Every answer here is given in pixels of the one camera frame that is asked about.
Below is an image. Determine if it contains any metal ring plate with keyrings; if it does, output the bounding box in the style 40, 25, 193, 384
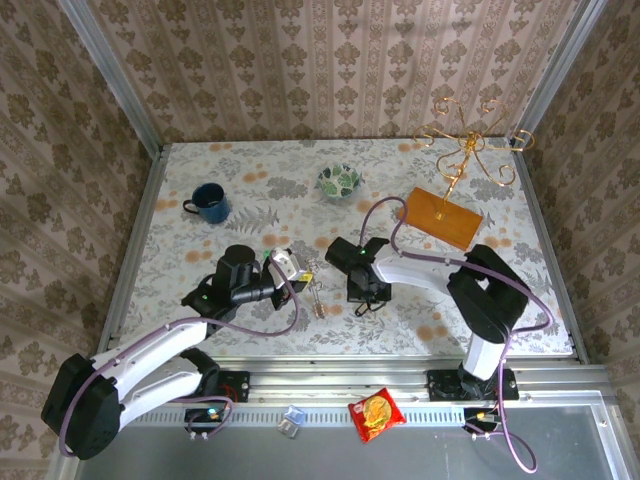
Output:
302, 258, 330, 320

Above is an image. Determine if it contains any dark blue enamel mug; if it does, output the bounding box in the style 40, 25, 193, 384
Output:
181, 182, 232, 225

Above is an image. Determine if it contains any green leaf print bowl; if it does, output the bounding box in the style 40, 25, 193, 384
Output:
314, 163, 364, 201

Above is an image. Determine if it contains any floral print tablecloth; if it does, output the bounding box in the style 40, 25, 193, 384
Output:
119, 138, 574, 357

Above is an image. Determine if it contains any small clear plastic piece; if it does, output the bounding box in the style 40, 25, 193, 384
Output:
277, 404, 306, 439

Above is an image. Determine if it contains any small black electronics board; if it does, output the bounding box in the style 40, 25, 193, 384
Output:
462, 407, 504, 441
184, 405, 232, 441

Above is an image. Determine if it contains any red snack packet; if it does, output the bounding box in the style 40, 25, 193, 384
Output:
347, 387, 407, 445

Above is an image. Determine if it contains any grey metal shelf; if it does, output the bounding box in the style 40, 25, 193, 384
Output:
74, 424, 621, 480

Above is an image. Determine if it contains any gold wire hook stand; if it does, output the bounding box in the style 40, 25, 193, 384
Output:
397, 96, 536, 253

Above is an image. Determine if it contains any aluminium front rail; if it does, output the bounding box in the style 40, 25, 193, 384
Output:
107, 354, 614, 426

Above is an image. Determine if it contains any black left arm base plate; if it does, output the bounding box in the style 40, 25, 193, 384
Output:
219, 370, 251, 403

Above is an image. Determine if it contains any aluminium table side rail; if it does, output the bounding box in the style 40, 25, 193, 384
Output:
514, 134, 589, 364
97, 144, 169, 354

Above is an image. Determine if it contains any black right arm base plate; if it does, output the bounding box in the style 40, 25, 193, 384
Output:
426, 368, 520, 401

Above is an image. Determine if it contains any aluminium frame post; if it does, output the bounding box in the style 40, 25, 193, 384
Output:
517, 0, 609, 136
57, 0, 164, 156

